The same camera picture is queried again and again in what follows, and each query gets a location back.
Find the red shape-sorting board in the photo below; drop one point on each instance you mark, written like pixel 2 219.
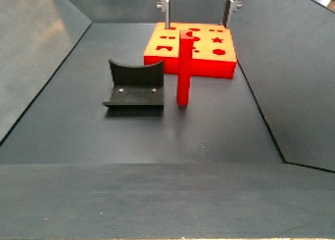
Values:
pixel 214 57

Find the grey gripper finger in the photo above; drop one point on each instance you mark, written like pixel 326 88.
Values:
pixel 163 6
pixel 233 5

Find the red arch block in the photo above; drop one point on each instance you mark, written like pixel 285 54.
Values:
pixel 186 44

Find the black curved holder stand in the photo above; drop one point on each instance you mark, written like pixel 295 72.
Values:
pixel 138 85

